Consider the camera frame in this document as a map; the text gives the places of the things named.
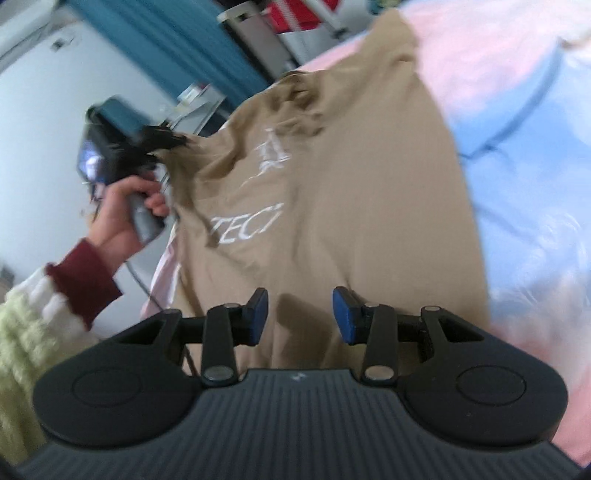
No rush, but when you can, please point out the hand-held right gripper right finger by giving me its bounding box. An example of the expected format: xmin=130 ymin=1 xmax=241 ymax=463
xmin=332 ymin=286 xmax=484 ymax=387

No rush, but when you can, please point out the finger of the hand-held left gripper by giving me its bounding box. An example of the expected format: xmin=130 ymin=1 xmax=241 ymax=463
xmin=133 ymin=124 xmax=190 ymax=155

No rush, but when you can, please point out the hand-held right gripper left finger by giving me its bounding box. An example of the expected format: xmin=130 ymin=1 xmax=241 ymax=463
xmin=112 ymin=287 xmax=270 ymax=387

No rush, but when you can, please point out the tan printed t-shirt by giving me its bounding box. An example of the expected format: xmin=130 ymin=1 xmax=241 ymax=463
xmin=159 ymin=8 xmax=491 ymax=370

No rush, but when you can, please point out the person's left hand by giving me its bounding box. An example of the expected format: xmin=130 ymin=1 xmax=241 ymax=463
xmin=88 ymin=172 xmax=171 ymax=273

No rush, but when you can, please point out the grey metal rack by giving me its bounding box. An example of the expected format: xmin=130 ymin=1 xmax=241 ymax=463
xmin=164 ymin=82 xmax=232 ymax=137

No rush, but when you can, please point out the teal curtain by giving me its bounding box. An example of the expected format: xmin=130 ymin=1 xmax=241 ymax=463
xmin=67 ymin=0 xmax=271 ymax=100

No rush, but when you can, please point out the red cloth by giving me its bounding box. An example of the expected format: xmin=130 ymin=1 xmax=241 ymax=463
xmin=268 ymin=0 xmax=345 ymax=34

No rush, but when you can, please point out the pink and blue blanket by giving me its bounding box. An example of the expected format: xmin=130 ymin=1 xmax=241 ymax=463
xmin=141 ymin=0 xmax=591 ymax=462

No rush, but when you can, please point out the black cable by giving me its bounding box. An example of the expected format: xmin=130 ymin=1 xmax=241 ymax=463
xmin=121 ymin=258 xmax=204 ymax=377

